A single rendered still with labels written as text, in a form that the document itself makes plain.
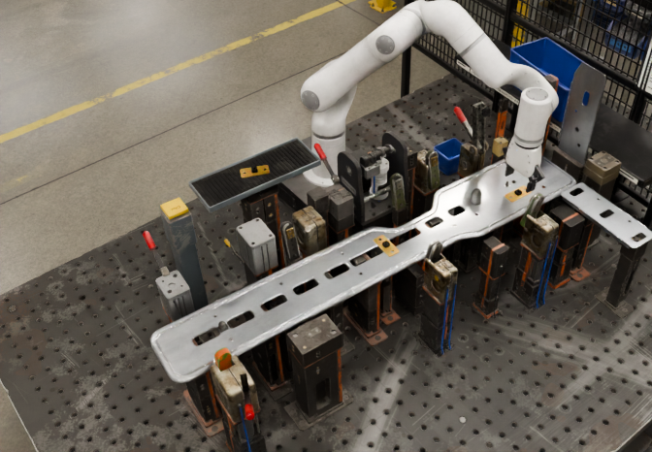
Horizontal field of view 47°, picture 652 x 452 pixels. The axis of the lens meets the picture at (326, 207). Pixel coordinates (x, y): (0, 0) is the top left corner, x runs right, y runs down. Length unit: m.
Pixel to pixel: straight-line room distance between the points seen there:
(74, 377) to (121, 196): 1.78
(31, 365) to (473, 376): 1.33
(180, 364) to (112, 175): 2.34
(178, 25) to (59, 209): 1.89
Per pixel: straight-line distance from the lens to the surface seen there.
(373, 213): 2.33
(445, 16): 2.14
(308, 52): 4.98
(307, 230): 2.13
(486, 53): 2.14
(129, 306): 2.54
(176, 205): 2.14
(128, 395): 2.32
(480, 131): 2.43
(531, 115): 2.16
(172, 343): 2.01
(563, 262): 2.48
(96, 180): 4.18
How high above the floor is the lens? 2.56
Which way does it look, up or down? 43 degrees down
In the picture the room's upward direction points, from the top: 3 degrees counter-clockwise
